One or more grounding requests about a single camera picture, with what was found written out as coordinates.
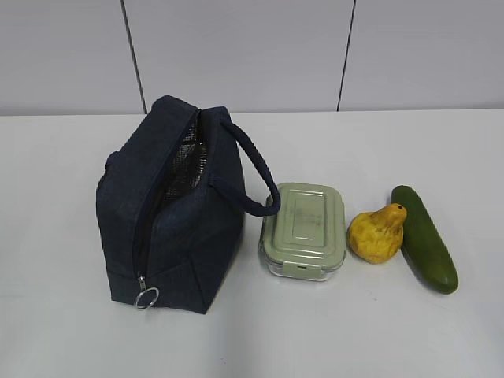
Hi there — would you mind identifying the green lid glass food container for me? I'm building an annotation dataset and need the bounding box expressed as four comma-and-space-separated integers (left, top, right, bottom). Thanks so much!
259, 183, 347, 281

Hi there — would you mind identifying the dark blue insulated lunch bag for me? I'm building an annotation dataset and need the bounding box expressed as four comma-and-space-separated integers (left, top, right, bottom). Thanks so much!
95, 95, 281, 313

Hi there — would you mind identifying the yellow pear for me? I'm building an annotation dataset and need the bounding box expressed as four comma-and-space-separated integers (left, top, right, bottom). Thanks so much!
347, 203, 407, 264

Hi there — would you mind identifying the green cucumber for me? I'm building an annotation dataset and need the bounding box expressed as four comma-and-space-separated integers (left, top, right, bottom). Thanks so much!
391, 185, 458, 295

